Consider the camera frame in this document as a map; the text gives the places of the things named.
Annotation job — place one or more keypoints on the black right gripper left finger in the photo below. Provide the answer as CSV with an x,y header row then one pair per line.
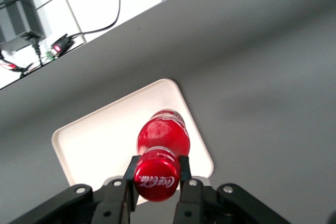
x,y
115,197

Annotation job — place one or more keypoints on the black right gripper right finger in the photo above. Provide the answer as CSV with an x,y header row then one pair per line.
x,y
191,200

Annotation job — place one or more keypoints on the red coke bottle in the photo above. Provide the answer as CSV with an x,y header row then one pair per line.
x,y
161,140

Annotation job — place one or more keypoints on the cream rectangular tray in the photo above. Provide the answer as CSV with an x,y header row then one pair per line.
x,y
105,140

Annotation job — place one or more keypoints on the red and black connector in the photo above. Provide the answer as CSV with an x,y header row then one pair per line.
x,y
61,47

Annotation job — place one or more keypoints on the grey power supply box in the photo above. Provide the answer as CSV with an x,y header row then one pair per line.
x,y
15,11

